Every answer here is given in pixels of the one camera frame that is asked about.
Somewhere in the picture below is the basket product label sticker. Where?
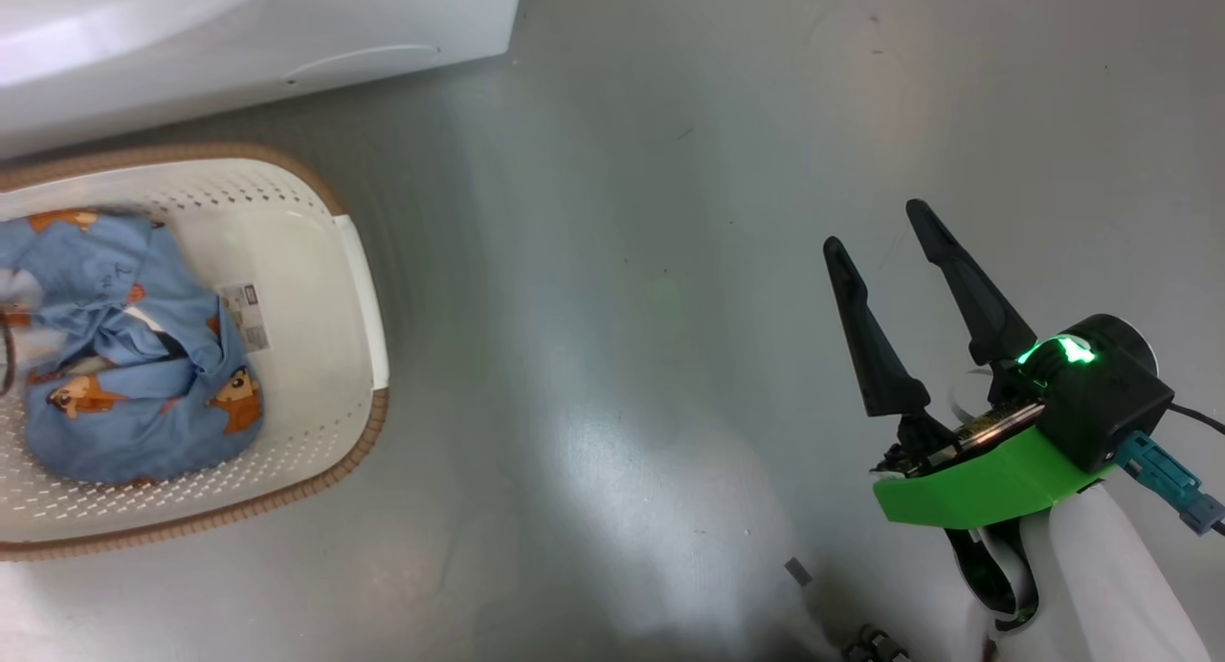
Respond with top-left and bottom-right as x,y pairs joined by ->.
218,282 -> 271,352

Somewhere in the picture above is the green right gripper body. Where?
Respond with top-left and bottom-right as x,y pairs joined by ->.
873,394 -> 1118,531

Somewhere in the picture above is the blue cartoon print garment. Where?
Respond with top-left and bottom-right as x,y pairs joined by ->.
0,208 -> 264,486

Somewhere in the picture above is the teal cable connector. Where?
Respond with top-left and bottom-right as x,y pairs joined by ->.
1115,430 -> 1225,537

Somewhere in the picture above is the cream perforated laundry basket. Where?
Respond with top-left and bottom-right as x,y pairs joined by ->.
0,143 -> 390,561

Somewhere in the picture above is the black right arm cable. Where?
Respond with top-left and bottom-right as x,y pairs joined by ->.
1166,402 -> 1225,435

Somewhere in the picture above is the white washing machine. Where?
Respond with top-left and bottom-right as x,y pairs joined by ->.
0,0 -> 525,161

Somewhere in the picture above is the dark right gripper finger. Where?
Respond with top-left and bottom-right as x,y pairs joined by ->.
823,236 -> 932,420
905,199 -> 1038,401

